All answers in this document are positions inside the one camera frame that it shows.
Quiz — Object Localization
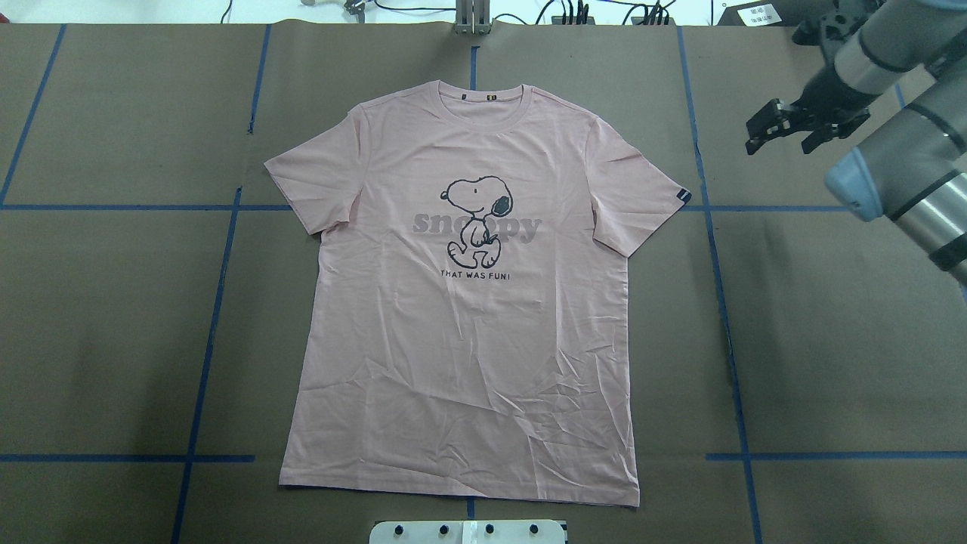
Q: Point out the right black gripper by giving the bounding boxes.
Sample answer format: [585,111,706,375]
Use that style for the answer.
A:
[745,64,871,156]

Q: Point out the aluminium frame post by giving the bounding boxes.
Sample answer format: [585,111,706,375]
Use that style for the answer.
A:
[455,0,493,36]

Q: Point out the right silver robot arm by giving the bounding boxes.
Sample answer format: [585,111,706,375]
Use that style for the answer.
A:
[746,1,966,283]

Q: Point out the pink Snoopy t-shirt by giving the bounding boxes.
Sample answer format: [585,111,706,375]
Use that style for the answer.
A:
[265,82,690,508]

